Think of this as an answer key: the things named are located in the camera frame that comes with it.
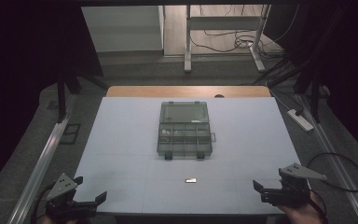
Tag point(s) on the white power strip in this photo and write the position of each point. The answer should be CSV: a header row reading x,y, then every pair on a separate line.
x,y
301,121

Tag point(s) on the clear grey plastic organizer box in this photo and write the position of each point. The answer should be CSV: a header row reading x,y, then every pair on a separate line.
x,y
184,130

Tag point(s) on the wooden table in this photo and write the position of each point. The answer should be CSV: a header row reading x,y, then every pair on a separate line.
x,y
167,91

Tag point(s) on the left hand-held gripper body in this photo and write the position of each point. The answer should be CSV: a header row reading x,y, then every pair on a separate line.
x,y
62,186

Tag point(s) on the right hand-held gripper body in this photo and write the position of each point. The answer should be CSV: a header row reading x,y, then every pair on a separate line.
x,y
295,194

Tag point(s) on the aluminium rail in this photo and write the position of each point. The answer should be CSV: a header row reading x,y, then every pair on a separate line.
x,y
40,168
338,161

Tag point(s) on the white table mat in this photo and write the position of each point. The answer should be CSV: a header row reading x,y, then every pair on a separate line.
x,y
127,140

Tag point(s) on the white metal desk frame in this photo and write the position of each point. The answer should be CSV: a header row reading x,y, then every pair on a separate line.
x,y
223,23

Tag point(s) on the small flat metal piece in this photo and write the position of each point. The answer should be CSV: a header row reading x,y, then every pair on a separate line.
x,y
190,180

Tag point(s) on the person's right hand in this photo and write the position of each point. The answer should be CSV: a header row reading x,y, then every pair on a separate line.
x,y
304,216

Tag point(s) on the dark curtain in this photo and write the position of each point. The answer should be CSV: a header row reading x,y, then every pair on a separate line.
x,y
348,68
21,77

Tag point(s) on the small white parts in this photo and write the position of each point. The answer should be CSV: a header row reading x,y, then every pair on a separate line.
x,y
166,132

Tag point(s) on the black metal stand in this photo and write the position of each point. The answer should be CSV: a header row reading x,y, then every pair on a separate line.
x,y
62,93
313,90

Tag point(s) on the person's left hand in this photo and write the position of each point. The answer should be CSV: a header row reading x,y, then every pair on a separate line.
x,y
63,222

